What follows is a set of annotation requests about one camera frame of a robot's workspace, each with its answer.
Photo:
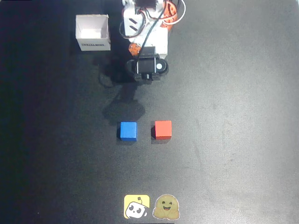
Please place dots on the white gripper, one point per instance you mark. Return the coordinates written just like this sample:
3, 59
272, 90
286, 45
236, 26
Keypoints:
161, 45

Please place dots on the red cube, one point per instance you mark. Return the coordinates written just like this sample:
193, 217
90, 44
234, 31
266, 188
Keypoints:
163, 129

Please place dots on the blue cube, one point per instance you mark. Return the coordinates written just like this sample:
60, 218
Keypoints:
128, 130

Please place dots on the white open cardboard box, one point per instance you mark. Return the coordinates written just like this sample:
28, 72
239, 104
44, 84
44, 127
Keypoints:
92, 25

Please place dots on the yellow robot sticker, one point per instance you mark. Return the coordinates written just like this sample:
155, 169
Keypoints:
136, 206

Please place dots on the hugging face emoji sticker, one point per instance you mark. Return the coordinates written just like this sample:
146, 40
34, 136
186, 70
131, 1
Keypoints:
166, 207

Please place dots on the black gripper-mounted camera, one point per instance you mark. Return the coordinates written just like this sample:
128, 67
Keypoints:
146, 65

